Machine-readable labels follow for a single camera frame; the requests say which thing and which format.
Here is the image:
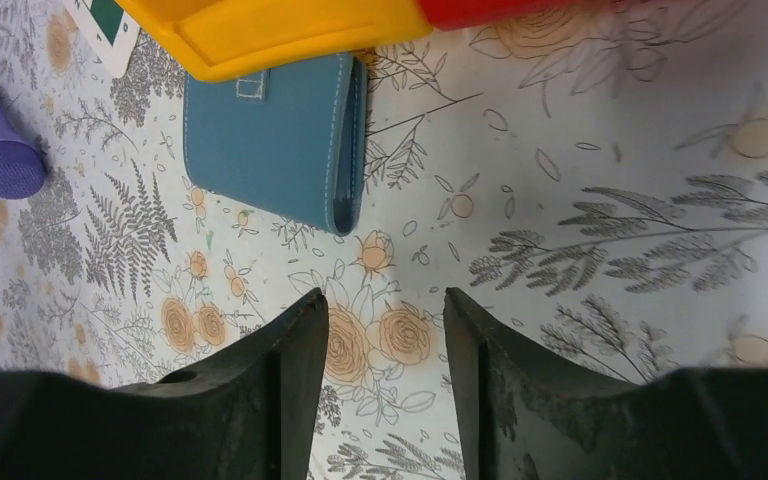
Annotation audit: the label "blue leather card holder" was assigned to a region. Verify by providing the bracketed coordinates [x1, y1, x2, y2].
[183, 53, 368, 236]

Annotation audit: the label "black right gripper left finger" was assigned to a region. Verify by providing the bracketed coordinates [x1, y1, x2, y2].
[0, 289, 329, 479]

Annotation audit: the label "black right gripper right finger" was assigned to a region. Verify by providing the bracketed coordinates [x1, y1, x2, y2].
[444, 288, 768, 479]

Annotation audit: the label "yellow plastic bin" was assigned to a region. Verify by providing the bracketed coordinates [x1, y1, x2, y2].
[118, 0, 433, 82]

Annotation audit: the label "red plastic bin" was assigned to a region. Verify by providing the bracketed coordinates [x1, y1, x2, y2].
[417, 0, 614, 31]

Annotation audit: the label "floral patterned table mat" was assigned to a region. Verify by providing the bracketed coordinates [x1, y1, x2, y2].
[0, 1, 768, 479]

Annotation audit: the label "green white chessboard mat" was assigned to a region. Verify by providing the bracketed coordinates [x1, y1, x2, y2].
[61, 0, 141, 78]

